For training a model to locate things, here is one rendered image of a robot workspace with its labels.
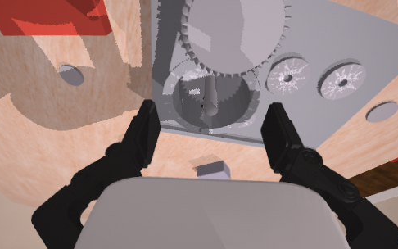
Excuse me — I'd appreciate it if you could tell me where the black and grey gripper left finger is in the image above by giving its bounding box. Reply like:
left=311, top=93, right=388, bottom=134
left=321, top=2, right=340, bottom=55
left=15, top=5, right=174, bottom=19
left=31, top=99, right=161, bottom=249

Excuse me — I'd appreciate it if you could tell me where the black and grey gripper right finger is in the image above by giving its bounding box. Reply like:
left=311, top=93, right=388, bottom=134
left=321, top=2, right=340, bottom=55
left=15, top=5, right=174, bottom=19
left=260, top=102, right=398, bottom=249

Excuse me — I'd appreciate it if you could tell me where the grey toothed gear with yellow arrow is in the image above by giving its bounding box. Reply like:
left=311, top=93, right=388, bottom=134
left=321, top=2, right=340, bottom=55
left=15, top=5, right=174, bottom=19
left=180, top=64, right=242, bottom=103

